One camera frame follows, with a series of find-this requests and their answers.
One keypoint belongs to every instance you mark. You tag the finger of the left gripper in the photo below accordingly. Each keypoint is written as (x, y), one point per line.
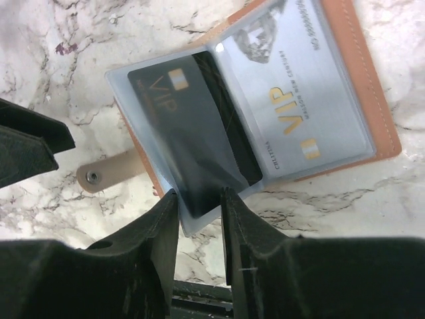
(29, 141)

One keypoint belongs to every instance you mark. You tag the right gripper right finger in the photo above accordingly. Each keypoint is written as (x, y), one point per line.
(272, 275)

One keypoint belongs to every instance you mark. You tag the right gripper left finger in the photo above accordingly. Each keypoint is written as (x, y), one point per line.
(128, 274)

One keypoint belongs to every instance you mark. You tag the black credit card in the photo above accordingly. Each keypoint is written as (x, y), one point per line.
(242, 150)
(189, 131)

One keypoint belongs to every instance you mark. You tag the tan leather card holder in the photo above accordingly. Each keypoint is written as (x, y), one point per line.
(146, 157)

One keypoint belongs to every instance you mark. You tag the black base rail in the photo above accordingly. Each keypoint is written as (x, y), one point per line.
(193, 300)

